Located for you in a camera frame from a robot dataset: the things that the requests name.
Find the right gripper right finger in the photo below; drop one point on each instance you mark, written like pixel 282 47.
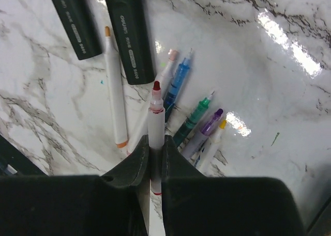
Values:
pixel 193 204

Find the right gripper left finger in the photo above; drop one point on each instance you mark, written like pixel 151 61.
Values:
pixel 116 203

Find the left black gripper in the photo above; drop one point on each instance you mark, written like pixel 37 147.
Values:
pixel 13 162

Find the purple pen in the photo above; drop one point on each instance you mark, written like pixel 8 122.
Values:
pixel 202 134

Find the pink capped white pen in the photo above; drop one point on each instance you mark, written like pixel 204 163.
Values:
pixel 117 105

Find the yellow capped marker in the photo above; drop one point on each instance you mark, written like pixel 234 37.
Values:
pixel 209 148

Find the teal acrylic marker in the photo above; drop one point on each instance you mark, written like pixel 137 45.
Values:
pixel 189 124

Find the red capped white pen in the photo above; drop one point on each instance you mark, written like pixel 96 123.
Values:
pixel 156 132

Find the blue pen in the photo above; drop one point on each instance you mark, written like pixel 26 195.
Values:
pixel 180 75

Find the green highlighter black body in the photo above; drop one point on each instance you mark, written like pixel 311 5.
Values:
pixel 79 26

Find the orange highlighter black body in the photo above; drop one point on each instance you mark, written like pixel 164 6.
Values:
pixel 131 35

